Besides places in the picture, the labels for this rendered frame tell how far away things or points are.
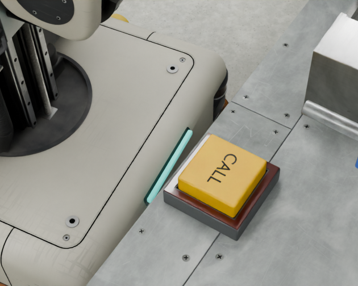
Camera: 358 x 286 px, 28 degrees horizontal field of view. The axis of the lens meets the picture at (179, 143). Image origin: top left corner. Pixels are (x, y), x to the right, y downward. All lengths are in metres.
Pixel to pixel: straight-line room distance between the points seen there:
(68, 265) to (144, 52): 0.51
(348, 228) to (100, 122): 0.81
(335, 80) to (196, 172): 0.16
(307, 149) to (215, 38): 1.24
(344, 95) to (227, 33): 1.27
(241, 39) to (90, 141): 0.69
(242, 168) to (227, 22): 1.35
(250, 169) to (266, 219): 0.05
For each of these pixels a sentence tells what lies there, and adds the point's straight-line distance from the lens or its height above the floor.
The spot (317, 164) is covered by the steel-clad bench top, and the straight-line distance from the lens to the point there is 0.70.
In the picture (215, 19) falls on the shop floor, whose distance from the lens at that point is 1.98.
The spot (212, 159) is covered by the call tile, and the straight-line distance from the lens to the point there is 0.65.
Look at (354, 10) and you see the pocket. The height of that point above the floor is 0.88.
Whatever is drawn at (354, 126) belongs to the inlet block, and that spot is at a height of 0.94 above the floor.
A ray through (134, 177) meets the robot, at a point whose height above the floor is 0.28.
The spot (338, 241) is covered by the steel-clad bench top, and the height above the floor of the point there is 0.80.
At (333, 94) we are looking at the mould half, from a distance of 0.70.
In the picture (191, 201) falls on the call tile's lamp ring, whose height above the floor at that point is 0.82.
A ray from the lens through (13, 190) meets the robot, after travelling 1.34.
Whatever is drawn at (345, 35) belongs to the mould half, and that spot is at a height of 0.89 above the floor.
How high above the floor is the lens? 1.37
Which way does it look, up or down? 53 degrees down
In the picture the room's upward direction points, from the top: 2 degrees counter-clockwise
